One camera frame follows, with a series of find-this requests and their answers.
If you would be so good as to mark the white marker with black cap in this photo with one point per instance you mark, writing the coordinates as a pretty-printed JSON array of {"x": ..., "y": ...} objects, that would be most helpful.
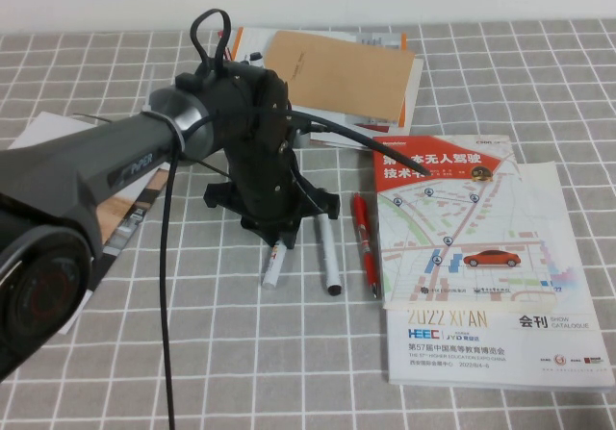
[
  {"x": 328, "y": 252},
  {"x": 256, "y": 56}
]

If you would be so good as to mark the white brochure with sand picture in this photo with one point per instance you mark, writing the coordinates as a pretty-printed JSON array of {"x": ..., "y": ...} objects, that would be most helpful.
[{"x": 53, "y": 129}]

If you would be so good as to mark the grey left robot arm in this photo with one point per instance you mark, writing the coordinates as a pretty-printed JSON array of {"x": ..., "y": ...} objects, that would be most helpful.
[{"x": 72, "y": 170}]

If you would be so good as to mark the grey checked tablecloth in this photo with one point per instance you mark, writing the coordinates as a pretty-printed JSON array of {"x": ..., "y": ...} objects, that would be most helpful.
[{"x": 289, "y": 362}]

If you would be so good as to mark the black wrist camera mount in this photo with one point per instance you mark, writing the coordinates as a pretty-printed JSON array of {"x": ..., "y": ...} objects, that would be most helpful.
[{"x": 275, "y": 112}]

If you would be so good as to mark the red and white map book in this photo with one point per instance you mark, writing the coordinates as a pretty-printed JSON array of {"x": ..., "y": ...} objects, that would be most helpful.
[{"x": 457, "y": 218}]

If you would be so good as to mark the white paint marker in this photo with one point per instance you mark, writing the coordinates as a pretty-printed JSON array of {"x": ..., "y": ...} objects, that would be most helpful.
[{"x": 273, "y": 269}]

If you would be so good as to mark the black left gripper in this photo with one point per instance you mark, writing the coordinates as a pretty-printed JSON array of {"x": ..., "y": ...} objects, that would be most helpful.
[{"x": 262, "y": 194}]

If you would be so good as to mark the white show catalogue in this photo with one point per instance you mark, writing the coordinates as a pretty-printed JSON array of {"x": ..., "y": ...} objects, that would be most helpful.
[{"x": 481, "y": 353}]

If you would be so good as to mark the brown kraft notebook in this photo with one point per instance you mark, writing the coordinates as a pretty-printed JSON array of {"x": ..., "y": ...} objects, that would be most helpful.
[{"x": 337, "y": 74}]

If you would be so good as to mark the red pen with white print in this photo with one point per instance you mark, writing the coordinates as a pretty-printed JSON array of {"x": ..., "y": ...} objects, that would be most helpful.
[{"x": 364, "y": 242}]

